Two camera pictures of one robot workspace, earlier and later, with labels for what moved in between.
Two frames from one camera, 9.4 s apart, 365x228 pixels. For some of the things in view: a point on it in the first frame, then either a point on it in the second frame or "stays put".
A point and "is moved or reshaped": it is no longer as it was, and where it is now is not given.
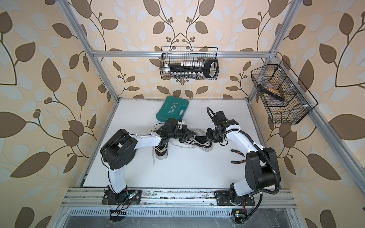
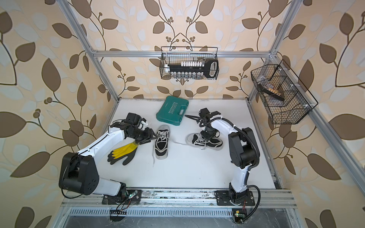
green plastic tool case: (172, 107) stays put
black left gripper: (186, 135) to (148, 135)
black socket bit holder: (194, 69) stays put
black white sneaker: (199, 141) is moved or reshaped
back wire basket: (189, 62) stays put
